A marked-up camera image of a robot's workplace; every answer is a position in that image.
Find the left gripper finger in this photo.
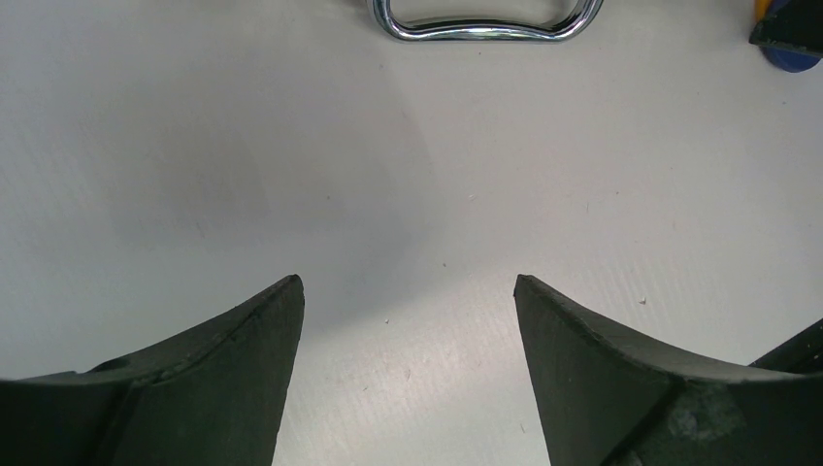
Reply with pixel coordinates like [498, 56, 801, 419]
[1, 275, 305, 465]

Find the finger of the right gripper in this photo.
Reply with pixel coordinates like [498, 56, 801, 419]
[748, 0, 822, 58]

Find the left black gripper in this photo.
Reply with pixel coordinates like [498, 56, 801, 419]
[513, 275, 823, 465]

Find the blue round button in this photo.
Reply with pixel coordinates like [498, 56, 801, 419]
[761, 48, 821, 74]

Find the yellow round button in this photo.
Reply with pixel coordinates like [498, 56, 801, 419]
[753, 0, 772, 22]

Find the black poker set case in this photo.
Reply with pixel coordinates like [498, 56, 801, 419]
[366, 0, 604, 44]

